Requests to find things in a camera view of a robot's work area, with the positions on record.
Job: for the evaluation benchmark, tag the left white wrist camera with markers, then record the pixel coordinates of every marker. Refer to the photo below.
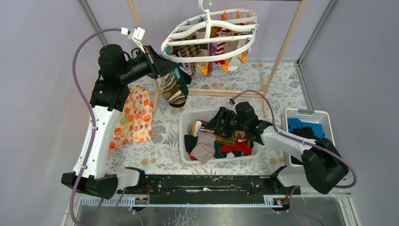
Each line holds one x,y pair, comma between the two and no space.
134,36

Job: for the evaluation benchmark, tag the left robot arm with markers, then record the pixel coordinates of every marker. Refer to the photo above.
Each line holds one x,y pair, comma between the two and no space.
117,71

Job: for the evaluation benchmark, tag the blue cloth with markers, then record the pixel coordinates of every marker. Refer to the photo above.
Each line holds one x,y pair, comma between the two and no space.
305,129

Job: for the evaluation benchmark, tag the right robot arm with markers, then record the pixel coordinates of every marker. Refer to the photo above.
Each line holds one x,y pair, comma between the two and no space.
322,166

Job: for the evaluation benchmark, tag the beige sock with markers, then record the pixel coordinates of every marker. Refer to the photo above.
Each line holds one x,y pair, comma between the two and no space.
204,149

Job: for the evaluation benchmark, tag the purple clothespin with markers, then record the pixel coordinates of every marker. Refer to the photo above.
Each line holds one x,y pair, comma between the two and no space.
186,68

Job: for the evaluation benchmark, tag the wooden drying rack frame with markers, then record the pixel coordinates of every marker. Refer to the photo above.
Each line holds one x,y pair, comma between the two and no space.
225,92

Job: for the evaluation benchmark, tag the dark green sock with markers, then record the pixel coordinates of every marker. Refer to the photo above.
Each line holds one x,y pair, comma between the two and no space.
184,81

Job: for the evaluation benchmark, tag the olive green sock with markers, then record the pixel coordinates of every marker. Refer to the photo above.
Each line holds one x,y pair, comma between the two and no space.
225,140

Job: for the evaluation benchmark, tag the white side basket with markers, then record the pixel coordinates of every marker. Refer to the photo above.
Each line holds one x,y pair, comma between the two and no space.
310,116

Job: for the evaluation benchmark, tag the red sock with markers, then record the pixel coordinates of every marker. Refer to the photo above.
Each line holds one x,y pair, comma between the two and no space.
238,149

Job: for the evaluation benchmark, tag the white oval sock hanger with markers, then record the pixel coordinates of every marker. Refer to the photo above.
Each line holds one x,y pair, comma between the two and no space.
216,27

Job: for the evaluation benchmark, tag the brown striped sock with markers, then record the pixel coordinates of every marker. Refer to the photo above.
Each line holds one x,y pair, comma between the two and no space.
172,93

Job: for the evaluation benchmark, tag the floral orange cloth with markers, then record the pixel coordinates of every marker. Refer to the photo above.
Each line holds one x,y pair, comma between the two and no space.
135,121

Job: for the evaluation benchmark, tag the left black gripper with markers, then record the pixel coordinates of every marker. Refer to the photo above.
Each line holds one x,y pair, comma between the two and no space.
151,62

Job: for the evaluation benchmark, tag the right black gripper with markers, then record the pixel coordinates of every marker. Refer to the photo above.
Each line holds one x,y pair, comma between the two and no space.
224,114

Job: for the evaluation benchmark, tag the orange clothespin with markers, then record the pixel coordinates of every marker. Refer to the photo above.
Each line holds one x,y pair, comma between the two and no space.
203,67
223,64
242,57

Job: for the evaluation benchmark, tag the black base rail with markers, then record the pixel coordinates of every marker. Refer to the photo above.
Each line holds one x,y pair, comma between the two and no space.
167,184

